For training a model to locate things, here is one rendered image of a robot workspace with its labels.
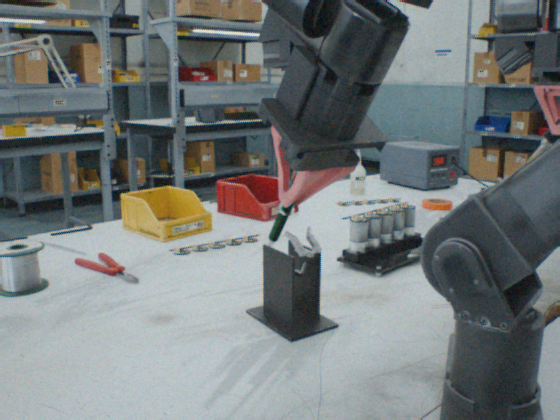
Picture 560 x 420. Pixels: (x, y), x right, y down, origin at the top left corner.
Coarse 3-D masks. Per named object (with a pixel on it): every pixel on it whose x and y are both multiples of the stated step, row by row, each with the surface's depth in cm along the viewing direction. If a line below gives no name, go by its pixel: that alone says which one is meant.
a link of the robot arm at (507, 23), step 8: (504, 0) 81; (512, 0) 80; (520, 0) 80; (528, 0) 79; (536, 0) 78; (504, 8) 81; (512, 8) 80; (520, 8) 79; (528, 8) 79; (536, 8) 78; (504, 16) 81; (512, 16) 80; (520, 16) 80; (528, 16) 79; (536, 16) 78; (504, 24) 81; (512, 24) 81; (520, 24) 80; (528, 24) 80; (536, 24) 79; (504, 32) 83; (512, 32) 82; (520, 32) 82; (528, 32) 81
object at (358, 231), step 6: (354, 222) 70; (366, 222) 70; (354, 228) 71; (360, 228) 70; (366, 228) 71; (354, 234) 71; (360, 234) 70; (366, 234) 71; (354, 240) 71; (360, 240) 71; (366, 240) 71; (354, 246) 71; (360, 246) 71; (366, 246) 71
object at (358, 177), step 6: (360, 162) 118; (360, 168) 117; (354, 174) 117; (360, 174) 117; (354, 180) 118; (360, 180) 117; (354, 186) 118; (360, 186) 118; (354, 192) 118; (360, 192) 118
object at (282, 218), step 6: (282, 204) 53; (294, 204) 53; (282, 210) 53; (288, 210) 53; (294, 210) 54; (282, 216) 54; (276, 222) 55; (282, 222) 54; (276, 228) 55; (282, 228) 55; (270, 234) 56; (276, 234) 56; (270, 240) 56; (276, 240) 56
